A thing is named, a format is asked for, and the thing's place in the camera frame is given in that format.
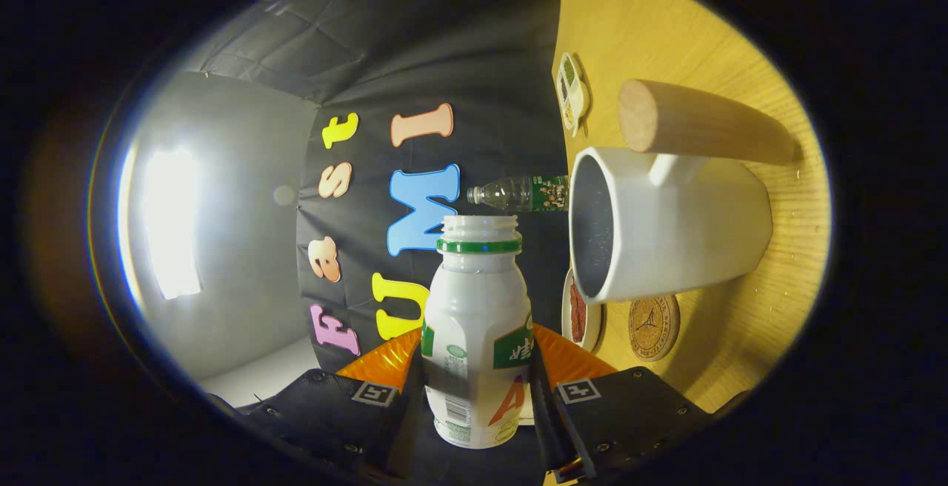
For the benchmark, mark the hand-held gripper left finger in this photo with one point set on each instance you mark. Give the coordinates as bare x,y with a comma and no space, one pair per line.
326,415

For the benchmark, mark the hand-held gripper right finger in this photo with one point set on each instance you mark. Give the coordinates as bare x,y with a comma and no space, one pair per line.
629,419

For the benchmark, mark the round cork coaster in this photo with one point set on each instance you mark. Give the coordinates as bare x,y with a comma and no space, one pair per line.
653,330

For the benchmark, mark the white juice bottle green collar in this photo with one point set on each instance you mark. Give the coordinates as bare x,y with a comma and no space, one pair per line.
474,323

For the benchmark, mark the clear plastic water bottle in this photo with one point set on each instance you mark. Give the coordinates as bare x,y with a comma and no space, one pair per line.
518,193

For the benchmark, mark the round grey plate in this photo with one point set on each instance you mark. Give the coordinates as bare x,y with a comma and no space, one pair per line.
594,327

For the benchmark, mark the red meat slices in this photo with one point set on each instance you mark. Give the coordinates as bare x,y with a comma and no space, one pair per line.
578,315

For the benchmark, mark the ceiling light panel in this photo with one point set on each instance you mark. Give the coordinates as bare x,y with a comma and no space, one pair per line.
172,223

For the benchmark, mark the white divided dish with beans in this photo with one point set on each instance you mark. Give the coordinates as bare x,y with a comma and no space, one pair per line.
579,97

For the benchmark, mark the black backdrop cloth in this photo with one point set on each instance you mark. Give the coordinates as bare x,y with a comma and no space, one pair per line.
444,41

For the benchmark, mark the wooden table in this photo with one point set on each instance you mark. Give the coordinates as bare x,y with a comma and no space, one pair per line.
666,27

